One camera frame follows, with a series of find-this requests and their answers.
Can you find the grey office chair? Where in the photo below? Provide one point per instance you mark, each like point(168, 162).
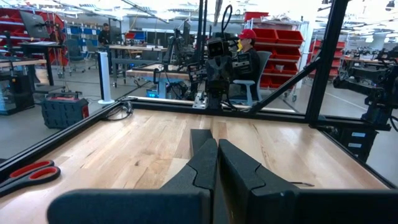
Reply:
point(265, 62)

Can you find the dark office chair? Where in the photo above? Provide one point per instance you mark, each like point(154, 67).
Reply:
point(74, 51)

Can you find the black and red toolbox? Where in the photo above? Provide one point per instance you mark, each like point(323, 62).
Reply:
point(62, 112)

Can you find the black standing desk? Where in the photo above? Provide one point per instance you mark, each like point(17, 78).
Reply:
point(40, 45)

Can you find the wooden table with blue leg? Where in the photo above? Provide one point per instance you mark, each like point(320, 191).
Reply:
point(155, 73)

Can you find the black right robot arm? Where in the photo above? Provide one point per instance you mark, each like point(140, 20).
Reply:
point(217, 96)

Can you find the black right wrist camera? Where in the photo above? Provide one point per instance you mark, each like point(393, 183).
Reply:
point(216, 48)

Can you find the person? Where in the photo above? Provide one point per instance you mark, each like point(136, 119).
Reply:
point(253, 62)
point(104, 35)

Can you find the red cabinet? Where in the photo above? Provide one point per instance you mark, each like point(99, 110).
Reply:
point(59, 46)

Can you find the black computer case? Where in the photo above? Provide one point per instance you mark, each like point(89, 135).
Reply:
point(15, 93)

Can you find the black background robot arm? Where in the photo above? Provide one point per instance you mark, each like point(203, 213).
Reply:
point(178, 46)
point(379, 84)

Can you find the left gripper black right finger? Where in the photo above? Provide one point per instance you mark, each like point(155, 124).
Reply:
point(264, 202)

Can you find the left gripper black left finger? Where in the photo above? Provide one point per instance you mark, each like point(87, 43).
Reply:
point(140, 208)

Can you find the wooden workbench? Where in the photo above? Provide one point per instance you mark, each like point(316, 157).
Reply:
point(136, 48)

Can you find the black monitor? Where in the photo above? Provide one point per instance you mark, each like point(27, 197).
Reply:
point(34, 25)

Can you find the black zip tie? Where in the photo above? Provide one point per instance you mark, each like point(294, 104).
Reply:
point(303, 183)

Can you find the white post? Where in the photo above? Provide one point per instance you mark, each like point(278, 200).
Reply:
point(104, 77)

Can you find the shelf with red bins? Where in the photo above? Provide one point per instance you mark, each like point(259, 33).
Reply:
point(339, 59)
point(280, 37)

